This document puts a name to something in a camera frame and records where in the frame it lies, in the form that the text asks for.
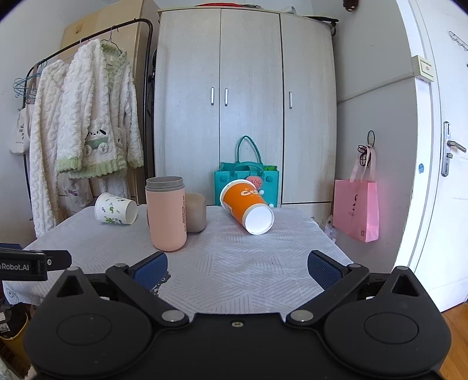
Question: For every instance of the clear plastic bag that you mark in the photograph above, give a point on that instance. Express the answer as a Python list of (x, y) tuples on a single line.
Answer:
[(331, 228)]

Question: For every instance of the white hook rail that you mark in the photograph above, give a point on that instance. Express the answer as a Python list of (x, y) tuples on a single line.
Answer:
[(459, 41)]

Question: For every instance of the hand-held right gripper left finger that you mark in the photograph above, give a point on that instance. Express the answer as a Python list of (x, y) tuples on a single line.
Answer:
[(150, 271)]

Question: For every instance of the white green-print paper cup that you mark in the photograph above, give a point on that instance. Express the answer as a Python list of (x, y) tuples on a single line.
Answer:
[(109, 210)]

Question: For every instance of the yellow bin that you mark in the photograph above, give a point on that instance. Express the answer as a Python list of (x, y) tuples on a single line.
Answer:
[(14, 347)]

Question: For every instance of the orange paper cup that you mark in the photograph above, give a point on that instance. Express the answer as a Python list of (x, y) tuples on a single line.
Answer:
[(241, 200)]

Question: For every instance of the dark brown plush toy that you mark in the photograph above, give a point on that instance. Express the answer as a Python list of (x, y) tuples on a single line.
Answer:
[(350, 4)]

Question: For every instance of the white fleece jacket green trim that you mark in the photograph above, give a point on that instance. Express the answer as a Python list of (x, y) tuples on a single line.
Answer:
[(95, 102)]

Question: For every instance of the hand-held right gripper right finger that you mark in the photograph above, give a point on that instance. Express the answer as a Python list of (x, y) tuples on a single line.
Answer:
[(323, 270)]

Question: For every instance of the white door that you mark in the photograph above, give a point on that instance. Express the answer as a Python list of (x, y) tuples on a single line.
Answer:
[(449, 219)]

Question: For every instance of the white patterned tablecloth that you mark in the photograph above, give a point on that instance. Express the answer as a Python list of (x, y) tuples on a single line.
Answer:
[(237, 263)]

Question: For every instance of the white fleece robe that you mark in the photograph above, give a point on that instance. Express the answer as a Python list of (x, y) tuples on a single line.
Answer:
[(44, 146)]

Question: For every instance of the pink paper bag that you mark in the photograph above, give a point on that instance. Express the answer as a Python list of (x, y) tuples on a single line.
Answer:
[(356, 208)]

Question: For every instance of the beige cup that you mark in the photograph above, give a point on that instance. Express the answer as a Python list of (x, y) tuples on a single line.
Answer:
[(197, 215)]

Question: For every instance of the cream wall switch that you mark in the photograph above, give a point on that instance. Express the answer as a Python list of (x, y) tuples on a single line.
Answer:
[(424, 68)]

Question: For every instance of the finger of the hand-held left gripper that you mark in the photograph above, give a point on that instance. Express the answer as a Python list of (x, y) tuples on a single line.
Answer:
[(59, 259)]

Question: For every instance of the teal tote bag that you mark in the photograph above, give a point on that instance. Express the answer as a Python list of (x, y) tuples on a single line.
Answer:
[(227, 179)]

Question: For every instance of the red cloth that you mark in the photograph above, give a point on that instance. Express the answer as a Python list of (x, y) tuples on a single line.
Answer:
[(223, 4)]

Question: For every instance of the white canvas tote bag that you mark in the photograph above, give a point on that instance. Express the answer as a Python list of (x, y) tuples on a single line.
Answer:
[(21, 128)]

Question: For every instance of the light wood three-door wardrobe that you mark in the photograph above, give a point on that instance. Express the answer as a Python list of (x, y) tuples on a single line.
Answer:
[(252, 73)]

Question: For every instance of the black clothes rack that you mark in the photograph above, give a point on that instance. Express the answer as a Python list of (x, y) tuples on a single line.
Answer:
[(151, 40)]

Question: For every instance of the pink tumbler with grey rim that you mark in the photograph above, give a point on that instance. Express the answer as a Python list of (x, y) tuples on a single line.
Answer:
[(166, 219)]

